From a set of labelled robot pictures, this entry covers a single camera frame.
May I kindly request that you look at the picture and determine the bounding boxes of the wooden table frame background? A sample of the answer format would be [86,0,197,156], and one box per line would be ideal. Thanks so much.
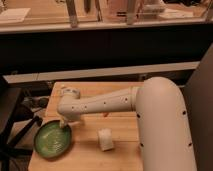
[0,0,213,34]

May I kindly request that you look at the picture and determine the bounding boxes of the white sponge block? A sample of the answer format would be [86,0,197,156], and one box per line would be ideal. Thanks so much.
[98,129,114,151]

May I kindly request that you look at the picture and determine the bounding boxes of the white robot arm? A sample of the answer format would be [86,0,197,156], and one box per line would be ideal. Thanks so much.
[57,77,198,171]

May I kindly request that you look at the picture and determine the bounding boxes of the green ceramic bowl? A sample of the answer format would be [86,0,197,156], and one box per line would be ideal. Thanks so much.
[34,120,72,159]

